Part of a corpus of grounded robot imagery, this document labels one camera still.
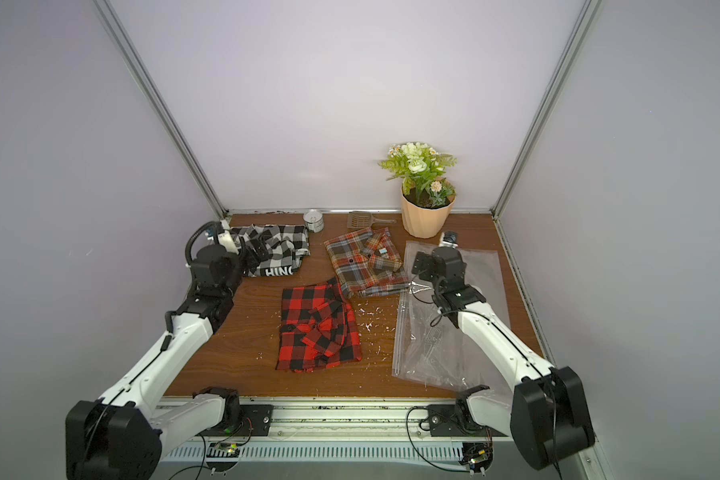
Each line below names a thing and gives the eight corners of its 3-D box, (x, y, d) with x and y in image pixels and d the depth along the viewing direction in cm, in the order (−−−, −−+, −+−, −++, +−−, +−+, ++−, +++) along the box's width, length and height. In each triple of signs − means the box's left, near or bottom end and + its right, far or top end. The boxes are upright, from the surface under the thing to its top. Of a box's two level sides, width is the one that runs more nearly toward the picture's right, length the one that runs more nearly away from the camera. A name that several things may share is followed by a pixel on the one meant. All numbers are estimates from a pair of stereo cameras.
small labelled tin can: (303, 232, 114) (301, 226, 111) (306, 218, 119) (304, 211, 116) (322, 232, 114) (321, 225, 111) (324, 217, 119) (323, 211, 116)
